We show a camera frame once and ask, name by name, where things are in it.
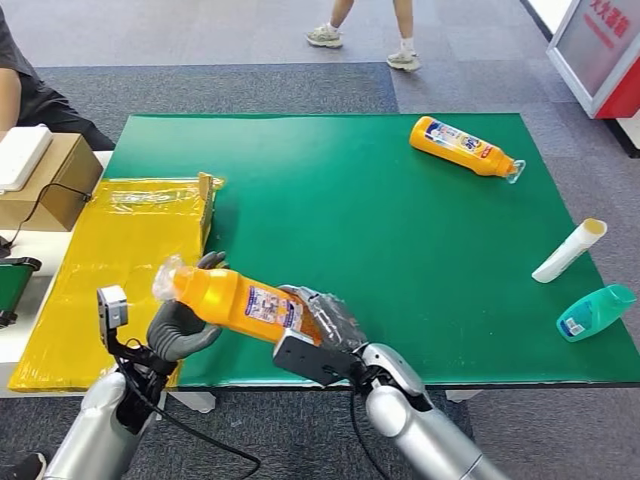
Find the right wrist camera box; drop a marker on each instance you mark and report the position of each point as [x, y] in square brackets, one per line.
[310, 358]

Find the white flat device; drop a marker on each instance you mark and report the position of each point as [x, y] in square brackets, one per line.
[17, 156]

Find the yellow taped cardboard box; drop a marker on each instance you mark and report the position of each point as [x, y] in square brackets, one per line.
[100, 265]

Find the person's forearm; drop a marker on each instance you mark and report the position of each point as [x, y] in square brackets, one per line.
[7, 99]

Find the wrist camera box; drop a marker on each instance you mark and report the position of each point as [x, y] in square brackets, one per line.
[310, 358]
[112, 308]

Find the orange bottle with clear cap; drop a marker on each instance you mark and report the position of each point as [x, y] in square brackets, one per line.
[460, 149]
[225, 301]

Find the person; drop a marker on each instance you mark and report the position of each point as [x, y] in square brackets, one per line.
[47, 109]
[402, 26]

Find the green table mat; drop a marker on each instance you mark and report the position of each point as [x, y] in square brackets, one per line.
[375, 199]

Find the white tube bottle yellow end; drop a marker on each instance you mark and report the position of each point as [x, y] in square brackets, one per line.
[567, 252]

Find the teal plastic bottle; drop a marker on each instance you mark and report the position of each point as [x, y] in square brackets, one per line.
[595, 312]

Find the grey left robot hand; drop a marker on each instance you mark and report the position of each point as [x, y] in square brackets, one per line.
[175, 331]

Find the white table foot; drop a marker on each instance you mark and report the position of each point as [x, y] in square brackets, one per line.
[457, 395]
[198, 401]

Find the red and white sign cabinet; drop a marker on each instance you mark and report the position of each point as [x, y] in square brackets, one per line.
[595, 46]

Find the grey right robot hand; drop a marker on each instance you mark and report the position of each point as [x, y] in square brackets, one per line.
[335, 321]

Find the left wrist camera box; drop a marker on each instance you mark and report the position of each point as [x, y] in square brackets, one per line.
[112, 308]

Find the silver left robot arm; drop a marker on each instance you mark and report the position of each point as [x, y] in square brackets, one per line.
[95, 430]

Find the green bin black rim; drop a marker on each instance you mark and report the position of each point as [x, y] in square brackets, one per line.
[12, 285]

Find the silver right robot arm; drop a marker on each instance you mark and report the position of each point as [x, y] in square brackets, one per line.
[425, 430]

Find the black shoe white sole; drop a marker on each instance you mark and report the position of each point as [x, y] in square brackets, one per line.
[25, 467]

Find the brown cardboard box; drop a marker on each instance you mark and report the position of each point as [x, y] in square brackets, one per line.
[67, 192]

